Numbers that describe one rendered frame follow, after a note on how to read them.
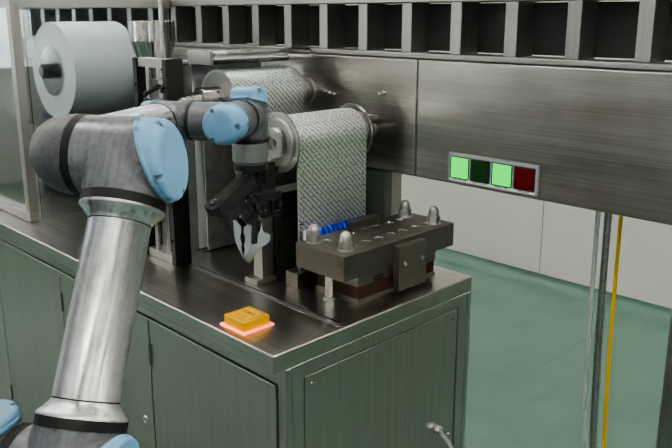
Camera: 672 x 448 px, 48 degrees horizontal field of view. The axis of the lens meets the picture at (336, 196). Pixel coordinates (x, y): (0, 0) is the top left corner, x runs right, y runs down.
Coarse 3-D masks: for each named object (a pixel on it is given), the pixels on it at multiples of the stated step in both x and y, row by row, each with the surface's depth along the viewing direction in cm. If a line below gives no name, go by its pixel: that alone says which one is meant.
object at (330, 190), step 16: (320, 160) 181; (336, 160) 185; (352, 160) 189; (304, 176) 179; (320, 176) 182; (336, 176) 186; (352, 176) 190; (304, 192) 179; (320, 192) 183; (336, 192) 187; (352, 192) 191; (304, 208) 180; (320, 208) 184; (336, 208) 188; (352, 208) 192; (304, 224) 181; (320, 224) 185
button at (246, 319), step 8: (232, 312) 161; (240, 312) 161; (248, 312) 161; (256, 312) 161; (264, 312) 161; (224, 320) 160; (232, 320) 158; (240, 320) 157; (248, 320) 157; (256, 320) 158; (264, 320) 159; (240, 328) 156; (248, 328) 156
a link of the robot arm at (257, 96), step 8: (232, 88) 150; (240, 88) 148; (248, 88) 148; (256, 88) 148; (232, 96) 148; (240, 96) 147; (248, 96) 147; (256, 96) 147; (264, 96) 149; (256, 104) 147; (264, 104) 149; (264, 112) 149; (264, 120) 150; (264, 128) 150; (248, 136) 149; (256, 136) 149; (264, 136) 150; (248, 144) 149
